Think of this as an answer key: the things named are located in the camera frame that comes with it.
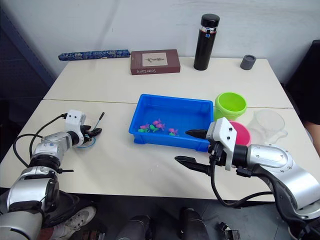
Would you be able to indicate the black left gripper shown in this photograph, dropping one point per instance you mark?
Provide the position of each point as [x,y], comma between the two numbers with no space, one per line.
[84,133]

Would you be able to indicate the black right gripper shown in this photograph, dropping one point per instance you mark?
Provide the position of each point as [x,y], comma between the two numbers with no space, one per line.
[215,152]

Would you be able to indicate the small blue-hooped fish net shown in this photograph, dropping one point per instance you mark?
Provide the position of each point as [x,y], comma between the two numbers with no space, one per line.
[100,118]

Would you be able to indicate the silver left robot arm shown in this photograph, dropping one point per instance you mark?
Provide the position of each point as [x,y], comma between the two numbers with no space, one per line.
[47,146]

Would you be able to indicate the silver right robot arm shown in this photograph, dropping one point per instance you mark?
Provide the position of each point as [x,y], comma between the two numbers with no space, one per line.
[275,155]

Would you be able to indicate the green toy fish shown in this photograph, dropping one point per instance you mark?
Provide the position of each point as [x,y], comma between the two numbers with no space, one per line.
[173,134]
[153,128]
[143,130]

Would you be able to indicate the pink toy fish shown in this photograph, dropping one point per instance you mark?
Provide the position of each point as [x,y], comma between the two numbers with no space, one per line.
[157,122]
[144,126]
[162,126]
[173,130]

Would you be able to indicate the blue plastic tub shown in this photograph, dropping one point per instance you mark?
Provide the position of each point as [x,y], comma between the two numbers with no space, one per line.
[175,110]

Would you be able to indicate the green plastic bucket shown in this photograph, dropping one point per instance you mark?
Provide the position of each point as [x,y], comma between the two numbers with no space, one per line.
[222,112]

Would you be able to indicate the pink plastic bucket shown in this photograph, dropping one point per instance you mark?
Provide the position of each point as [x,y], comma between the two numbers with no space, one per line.
[243,136]

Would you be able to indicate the clear plastic cup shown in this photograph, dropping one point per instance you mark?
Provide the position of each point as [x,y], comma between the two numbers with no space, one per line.
[275,130]

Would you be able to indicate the small grey cylindrical cup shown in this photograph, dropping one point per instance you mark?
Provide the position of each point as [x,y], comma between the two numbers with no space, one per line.
[248,62]

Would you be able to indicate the dark rounded shape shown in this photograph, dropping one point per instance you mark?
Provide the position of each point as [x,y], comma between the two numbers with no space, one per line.
[136,228]
[193,223]

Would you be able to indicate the white sneaker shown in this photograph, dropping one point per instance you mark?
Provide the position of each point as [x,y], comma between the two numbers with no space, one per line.
[80,217]

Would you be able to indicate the small black floor object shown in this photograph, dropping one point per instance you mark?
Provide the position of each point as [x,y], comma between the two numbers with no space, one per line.
[228,233]

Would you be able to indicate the brown hardcover book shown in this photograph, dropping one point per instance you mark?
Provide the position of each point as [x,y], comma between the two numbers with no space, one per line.
[155,62]

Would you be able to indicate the black thermos bottle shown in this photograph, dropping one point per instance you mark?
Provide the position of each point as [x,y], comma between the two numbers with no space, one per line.
[203,47]

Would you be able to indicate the bystander bare limb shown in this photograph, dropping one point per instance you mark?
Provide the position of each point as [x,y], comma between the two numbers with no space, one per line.
[313,132]

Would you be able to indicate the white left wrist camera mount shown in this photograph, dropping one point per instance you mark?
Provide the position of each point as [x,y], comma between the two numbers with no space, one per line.
[73,121]

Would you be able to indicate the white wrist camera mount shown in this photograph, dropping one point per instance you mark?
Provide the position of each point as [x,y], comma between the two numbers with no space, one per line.
[73,121]
[223,135]

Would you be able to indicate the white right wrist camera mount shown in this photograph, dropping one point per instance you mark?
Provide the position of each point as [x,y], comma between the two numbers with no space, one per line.
[223,135]

